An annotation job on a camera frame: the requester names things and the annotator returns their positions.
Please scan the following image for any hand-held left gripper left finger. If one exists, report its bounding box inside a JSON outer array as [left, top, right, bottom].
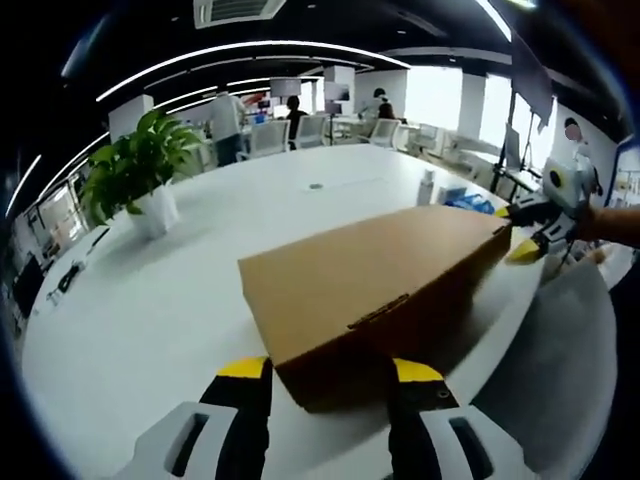
[[112, 355, 274, 480]]

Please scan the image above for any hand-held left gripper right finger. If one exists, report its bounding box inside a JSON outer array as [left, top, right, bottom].
[[387, 357, 544, 480]]

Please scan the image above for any blue floral tissue pack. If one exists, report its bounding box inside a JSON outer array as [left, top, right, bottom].
[[446, 193, 496, 215]]

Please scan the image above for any white long carton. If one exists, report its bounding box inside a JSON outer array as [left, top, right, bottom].
[[417, 168, 436, 205]]

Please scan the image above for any brown cardboard shoe box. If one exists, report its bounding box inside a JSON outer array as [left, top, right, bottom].
[[237, 204, 514, 414]]

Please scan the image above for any desk monitor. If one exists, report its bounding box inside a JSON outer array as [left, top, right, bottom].
[[502, 122, 524, 169]]

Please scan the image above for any grey office chair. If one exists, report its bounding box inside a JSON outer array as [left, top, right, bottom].
[[472, 259, 616, 471]]

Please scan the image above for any black panel on stand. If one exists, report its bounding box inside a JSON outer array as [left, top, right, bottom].
[[509, 29, 556, 126]]

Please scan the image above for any person's dark shirt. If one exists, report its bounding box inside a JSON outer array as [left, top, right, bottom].
[[594, 249, 640, 480]]

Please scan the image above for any straight ceiling light strip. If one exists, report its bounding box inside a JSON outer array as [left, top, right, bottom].
[[474, 0, 514, 44]]

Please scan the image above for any group of white office chairs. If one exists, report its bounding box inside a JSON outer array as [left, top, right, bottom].
[[234, 114, 451, 161]]

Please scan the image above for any green plant in white pot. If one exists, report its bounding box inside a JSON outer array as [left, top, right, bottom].
[[79, 108, 204, 239]]

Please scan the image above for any long curved ceiling light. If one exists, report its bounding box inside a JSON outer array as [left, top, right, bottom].
[[94, 40, 411, 104]]

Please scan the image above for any white ceiling air vent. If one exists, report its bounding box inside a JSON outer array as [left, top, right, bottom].
[[192, 0, 287, 30]]

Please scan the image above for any blue white wall poster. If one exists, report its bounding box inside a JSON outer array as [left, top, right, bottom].
[[614, 134, 640, 211]]

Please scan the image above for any black cable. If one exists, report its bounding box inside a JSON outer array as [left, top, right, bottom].
[[47, 263, 84, 301]]

